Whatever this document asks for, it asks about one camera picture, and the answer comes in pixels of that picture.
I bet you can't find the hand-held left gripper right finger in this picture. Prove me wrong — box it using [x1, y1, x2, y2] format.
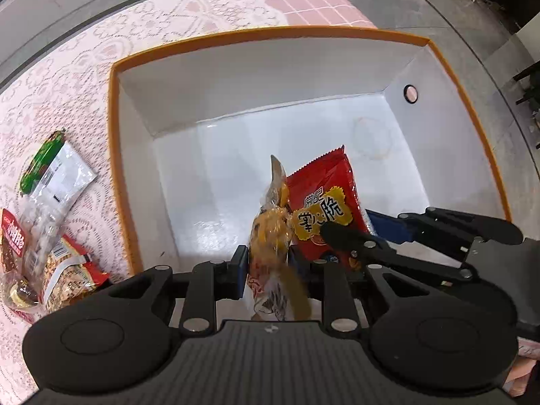
[289, 247, 440, 334]

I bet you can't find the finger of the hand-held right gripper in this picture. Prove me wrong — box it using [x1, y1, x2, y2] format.
[365, 207, 524, 263]
[320, 222, 480, 284]

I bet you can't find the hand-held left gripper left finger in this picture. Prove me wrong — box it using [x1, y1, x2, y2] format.
[105, 245, 249, 335]

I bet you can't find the clear yellow snack packet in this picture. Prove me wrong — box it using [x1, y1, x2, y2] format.
[247, 154, 315, 321]

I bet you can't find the red snack packet yellow label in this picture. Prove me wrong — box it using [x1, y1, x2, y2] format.
[286, 145, 372, 271]

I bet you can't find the orange cardboard box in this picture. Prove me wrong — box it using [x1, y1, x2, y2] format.
[109, 26, 519, 282]

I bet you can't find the clear quail egg packet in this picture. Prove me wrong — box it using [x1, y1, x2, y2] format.
[19, 200, 70, 304]

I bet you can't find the red packet brown snack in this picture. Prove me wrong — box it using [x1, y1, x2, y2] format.
[0, 208, 43, 314]

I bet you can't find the red peanut snack packet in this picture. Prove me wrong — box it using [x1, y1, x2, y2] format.
[42, 235, 111, 314]

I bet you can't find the black chair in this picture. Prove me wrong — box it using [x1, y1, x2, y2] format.
[512, 61, 540, 150]

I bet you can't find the white snack packet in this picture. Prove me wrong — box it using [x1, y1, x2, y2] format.
[26, 141, 97, 220]

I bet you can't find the green sausage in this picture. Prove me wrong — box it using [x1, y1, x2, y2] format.
[20, 130, 68, 195]

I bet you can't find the white lace tablecloth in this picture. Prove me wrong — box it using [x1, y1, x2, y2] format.
[0, 0, 288, 394]

